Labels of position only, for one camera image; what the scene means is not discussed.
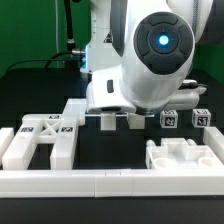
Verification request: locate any black cable bundle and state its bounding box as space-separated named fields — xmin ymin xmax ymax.
xmin=6 ymin=0 xmax=88 ymax=73

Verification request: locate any white marker base sheet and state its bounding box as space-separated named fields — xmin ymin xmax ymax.
xmin=63 ymin=99 xmax=86 ymax=117

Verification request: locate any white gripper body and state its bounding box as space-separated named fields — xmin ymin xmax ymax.
xmin=85 ymin=64 xmax=201 ymax=115

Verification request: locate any white tagged chair nut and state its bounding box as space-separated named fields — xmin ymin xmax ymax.
xmin=160 ymin=110 xmax=178 ymax=128

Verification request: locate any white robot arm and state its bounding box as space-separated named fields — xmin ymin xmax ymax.
xmin=85 ymin=0 xmax=224 ymax=115

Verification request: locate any white chair back frame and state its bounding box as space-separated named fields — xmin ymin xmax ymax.
xmin=1 ymin=114 xmax=85 ymax=170

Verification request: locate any white U-shaped fence frame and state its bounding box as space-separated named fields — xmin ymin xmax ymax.
xmin=0 ymin=127 xmax=224 ymax=197

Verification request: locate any white chair seat plate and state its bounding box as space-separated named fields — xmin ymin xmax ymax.
xmin=145 ymin=138 xmax=224 ymax=169

